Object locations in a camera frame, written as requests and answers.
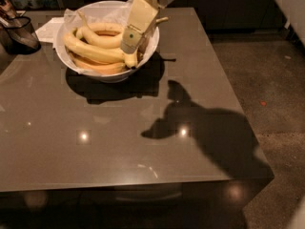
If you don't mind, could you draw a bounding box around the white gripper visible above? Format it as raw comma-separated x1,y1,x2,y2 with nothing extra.
121,0,174,52

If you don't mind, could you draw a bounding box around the long yellow banana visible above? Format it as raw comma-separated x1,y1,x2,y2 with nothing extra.
63,31,124,63

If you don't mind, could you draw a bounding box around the white paper sheet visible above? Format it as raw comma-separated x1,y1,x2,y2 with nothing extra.
35,17,64,43

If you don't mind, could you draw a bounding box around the yellow banana bottom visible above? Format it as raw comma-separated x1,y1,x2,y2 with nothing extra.
69,52,126,75

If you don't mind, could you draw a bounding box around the white ceramic bowl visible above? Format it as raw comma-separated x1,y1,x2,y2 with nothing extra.
54,0,160,84

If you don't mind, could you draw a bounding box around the dark cabinet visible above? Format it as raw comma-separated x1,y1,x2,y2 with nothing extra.
51,0,287,33

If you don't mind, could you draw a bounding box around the yellow banana right side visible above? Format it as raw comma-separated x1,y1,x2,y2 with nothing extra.
124,17,169,69

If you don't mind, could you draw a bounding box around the yellow banana back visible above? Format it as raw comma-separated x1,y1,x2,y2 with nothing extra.
74,22,127,41

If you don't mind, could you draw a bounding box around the dark mesh basket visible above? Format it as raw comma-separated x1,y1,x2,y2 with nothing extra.
0,16,41,54

